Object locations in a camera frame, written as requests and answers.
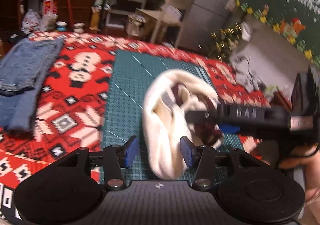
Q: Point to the small decorated christmas tree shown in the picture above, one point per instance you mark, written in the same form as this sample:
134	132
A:
224	42

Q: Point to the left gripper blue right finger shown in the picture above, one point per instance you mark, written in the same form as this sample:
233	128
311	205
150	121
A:
190	152

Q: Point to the white drawer shelf unit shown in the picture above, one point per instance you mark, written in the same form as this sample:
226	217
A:
119	10

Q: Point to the dark wooden side table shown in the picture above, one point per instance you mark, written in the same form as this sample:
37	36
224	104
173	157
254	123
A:
280	100

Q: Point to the grey refrigerator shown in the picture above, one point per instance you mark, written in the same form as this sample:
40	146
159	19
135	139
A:
205	17

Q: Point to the blue white ceramic bowl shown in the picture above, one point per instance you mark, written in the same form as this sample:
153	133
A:
61	26

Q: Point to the white knit v-neck sweater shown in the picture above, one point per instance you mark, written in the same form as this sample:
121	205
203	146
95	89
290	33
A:
172	94

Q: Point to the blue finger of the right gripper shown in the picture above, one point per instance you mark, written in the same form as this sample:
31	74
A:
226	128

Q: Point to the person right hand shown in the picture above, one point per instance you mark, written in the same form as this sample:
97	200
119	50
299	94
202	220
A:
304	162

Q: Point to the red handled broom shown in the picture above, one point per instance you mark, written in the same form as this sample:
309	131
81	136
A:
70	13

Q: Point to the green cutting mat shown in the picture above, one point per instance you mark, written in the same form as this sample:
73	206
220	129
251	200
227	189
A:
132	74

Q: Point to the folded blue jeans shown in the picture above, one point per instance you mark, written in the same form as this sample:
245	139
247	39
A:
23	71

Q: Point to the beige plastic chair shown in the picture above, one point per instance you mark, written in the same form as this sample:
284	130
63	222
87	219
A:
173	13

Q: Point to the grey crumpled garment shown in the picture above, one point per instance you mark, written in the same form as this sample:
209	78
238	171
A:
245	75

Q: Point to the green christmas wall banner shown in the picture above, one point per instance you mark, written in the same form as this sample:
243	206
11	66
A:
297	21

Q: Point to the brown wooden drawer cabinet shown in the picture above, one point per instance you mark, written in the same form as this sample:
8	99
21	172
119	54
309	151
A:
81	12

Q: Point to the red patterned christmas blanket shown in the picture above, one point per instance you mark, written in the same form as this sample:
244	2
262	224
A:
72	104

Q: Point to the white plastic bag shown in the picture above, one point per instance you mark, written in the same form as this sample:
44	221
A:
31	22

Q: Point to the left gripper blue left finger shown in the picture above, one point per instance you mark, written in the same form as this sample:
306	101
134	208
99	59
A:
127	152

